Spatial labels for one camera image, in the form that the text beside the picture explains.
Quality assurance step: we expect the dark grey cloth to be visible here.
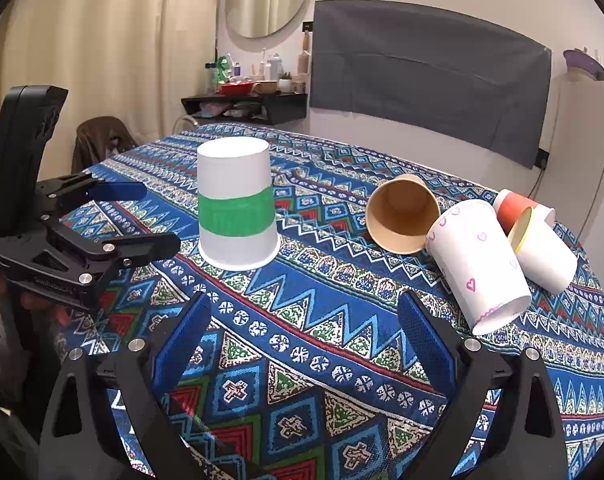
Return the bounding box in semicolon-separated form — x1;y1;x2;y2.
309;0;553;170

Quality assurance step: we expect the white cup with pink hearts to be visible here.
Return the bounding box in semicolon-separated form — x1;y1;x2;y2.
425;199;532;337

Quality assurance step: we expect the white cup with green band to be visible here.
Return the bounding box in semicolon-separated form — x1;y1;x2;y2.
197;136;281;270

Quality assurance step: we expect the brown jacket on chair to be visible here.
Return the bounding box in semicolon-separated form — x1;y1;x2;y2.
72;116;139;174

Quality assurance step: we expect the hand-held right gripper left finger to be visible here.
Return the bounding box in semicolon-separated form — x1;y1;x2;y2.
36;291;220;480

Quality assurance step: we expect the purple bowl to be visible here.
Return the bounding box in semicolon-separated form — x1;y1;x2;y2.
562;49;603;79

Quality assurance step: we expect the orange and white cup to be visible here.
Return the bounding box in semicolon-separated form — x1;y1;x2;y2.
492;189;556;231

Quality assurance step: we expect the black cable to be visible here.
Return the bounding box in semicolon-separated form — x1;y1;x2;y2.
526;156;551;197

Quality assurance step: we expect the brown paper cup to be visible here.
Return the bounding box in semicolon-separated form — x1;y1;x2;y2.
366;173;441;254

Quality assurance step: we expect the white cup with yellow inside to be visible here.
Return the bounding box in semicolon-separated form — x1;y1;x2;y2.
506;206;578;295

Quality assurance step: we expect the cream curtain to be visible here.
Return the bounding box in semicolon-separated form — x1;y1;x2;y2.
0;0;223;163

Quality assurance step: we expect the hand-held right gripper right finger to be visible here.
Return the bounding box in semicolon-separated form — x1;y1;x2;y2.
398;290;570;480

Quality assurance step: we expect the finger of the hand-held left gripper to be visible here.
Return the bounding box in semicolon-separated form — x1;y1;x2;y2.
36;172;148;217
0;220;181;312

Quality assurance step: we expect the person's left hand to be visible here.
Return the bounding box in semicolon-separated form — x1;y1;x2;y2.
19;291;72;328

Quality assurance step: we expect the blue patterned tablecloth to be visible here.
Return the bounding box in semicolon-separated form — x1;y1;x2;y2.
52;122;604;480

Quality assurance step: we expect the black wall shelf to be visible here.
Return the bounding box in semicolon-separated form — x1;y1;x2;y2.
181;91;310;127

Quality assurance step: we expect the green plastic bottle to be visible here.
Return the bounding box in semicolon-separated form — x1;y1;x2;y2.
216;53;235;86

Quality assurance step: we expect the white cabinet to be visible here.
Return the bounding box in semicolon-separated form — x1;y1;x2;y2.
538;72;604;281

